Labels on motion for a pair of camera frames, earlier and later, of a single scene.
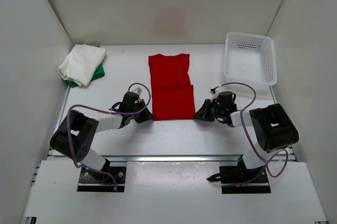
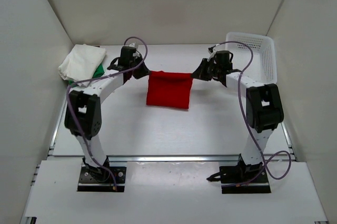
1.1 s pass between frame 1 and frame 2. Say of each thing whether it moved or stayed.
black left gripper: moved
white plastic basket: stayed
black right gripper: moved
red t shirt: moved
